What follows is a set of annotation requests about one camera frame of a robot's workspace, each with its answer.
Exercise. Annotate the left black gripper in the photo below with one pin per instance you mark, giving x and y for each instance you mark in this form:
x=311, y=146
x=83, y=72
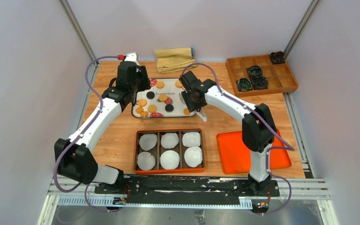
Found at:
x=141, y=73

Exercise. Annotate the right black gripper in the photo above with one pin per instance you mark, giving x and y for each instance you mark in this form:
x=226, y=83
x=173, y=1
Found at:
x=191, y=106

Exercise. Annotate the black sandwich cookie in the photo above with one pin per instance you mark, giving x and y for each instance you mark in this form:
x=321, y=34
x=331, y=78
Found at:
x=150, y=95
x=169, y=108

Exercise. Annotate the orange compartment cookie box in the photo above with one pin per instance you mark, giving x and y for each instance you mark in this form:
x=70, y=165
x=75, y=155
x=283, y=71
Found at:
x=158, y=150

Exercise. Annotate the metal tweezers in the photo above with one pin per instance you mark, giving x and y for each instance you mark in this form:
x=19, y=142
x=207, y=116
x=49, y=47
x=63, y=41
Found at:
x=199, y=113

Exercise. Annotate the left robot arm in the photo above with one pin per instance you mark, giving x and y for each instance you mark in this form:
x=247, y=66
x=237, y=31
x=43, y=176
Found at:
x=74, y=158

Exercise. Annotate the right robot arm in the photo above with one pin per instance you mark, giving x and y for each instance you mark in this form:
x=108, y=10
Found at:
x=258, y=127

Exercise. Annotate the strawberry print white tray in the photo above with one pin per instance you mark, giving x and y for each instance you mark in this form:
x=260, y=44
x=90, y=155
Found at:
x=173, y=98

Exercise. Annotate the flower shaped butter cookie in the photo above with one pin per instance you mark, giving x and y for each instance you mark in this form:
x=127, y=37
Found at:
x=139, y=110
x=144, y=114

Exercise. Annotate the folded beige cloth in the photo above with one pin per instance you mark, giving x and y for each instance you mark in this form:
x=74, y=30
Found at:
x=172, y=60

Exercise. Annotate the white paper cupcake liner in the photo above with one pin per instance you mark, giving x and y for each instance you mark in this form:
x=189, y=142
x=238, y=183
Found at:
x=148, y=141
x=169, y=140
x=193, y=156
x=191, y=139
x=146, y=161
x=170, y=160

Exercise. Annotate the wooden compartment organizer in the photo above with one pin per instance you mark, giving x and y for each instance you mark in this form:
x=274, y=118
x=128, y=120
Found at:
x=264, y=76

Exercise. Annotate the orange box lid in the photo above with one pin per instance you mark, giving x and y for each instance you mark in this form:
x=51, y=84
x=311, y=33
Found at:
x=236, y=158

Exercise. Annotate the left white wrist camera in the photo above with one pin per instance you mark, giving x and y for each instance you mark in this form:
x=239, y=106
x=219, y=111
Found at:
x=132, y=57

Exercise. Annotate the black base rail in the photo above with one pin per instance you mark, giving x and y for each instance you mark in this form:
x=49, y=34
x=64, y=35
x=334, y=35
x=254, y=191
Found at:
x=186, y=190

